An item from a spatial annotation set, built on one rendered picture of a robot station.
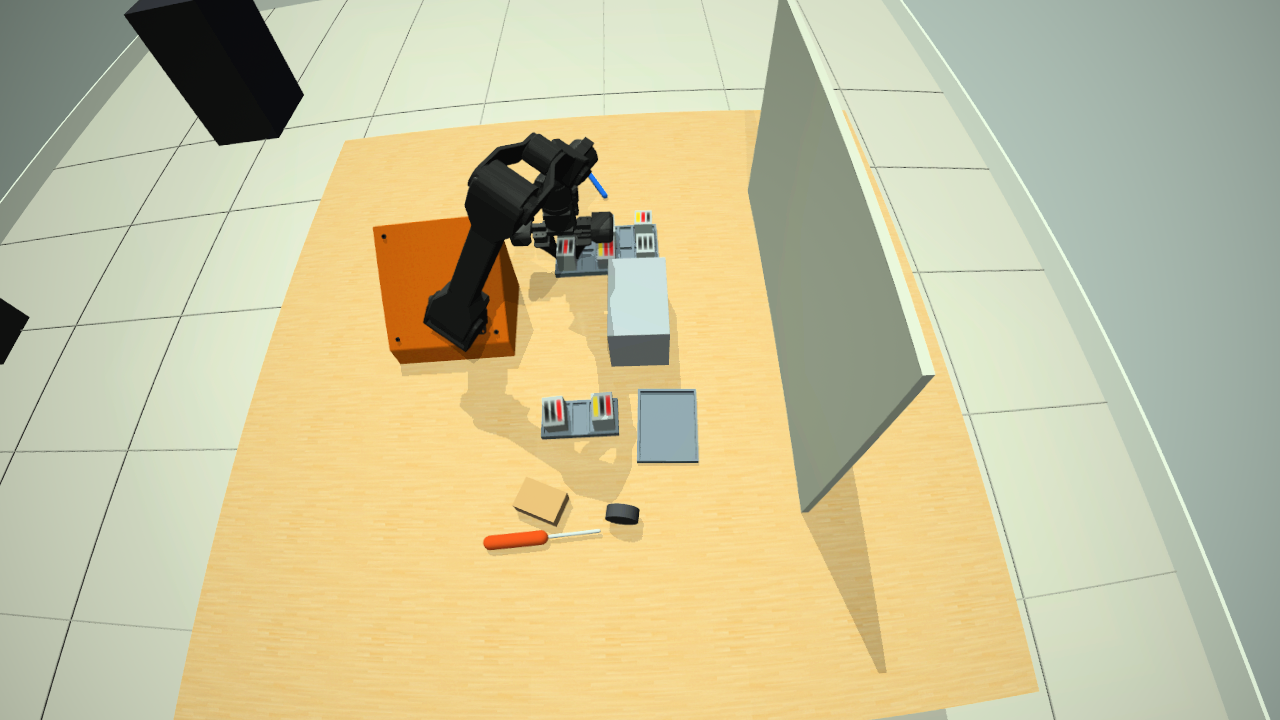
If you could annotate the orange-handled screwdriver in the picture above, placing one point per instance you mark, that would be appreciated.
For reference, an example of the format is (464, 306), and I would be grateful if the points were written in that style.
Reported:
(532, 538)

